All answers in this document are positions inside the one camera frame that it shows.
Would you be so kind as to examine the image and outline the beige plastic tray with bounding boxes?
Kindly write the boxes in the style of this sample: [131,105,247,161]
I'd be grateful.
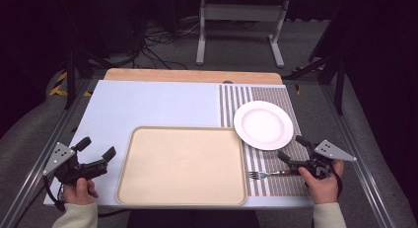
[115,125,248,207]

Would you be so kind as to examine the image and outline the black tripod stand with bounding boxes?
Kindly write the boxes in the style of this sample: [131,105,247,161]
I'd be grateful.
[282,10,349,116]

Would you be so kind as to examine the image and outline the light blue table mat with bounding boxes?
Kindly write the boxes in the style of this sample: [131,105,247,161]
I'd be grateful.
[43,79,314,209]

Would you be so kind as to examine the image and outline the white round plate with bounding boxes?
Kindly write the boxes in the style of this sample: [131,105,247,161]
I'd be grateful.
[233,100,295,152]

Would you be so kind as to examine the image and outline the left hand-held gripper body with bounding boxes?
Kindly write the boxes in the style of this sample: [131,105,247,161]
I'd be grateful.
[42,141,109,186]

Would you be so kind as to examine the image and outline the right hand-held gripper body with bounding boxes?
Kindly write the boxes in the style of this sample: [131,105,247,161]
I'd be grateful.
[289,139,358,181]

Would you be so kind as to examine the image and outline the striped woven placemat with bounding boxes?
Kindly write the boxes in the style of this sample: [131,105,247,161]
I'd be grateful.
[218,84,312,197]

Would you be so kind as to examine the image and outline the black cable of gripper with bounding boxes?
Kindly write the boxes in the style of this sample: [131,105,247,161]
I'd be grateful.
[42,174,66,212]
[329,167,344,199]

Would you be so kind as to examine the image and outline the grey metal stand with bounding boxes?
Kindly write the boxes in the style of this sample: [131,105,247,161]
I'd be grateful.
[195,0,291,69]

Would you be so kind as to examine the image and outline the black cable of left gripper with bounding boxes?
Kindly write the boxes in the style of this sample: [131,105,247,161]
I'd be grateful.
[42,174,66,212]

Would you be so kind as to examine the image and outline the person's left hand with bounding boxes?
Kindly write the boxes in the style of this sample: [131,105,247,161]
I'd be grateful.
[62,177,100,206]

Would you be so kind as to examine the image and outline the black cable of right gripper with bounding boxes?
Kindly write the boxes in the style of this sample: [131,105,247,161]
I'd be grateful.
[329,167,344,199]

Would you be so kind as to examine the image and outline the black floor cables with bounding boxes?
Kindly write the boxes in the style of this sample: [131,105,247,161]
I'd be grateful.
[131,19,201,71]

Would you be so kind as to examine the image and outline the person's right hand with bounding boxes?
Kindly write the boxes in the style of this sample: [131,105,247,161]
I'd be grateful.
[298,159,345,205]

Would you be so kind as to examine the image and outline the metal fork with brown handle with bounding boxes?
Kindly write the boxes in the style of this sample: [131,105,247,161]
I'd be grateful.
[246,169,301,181]

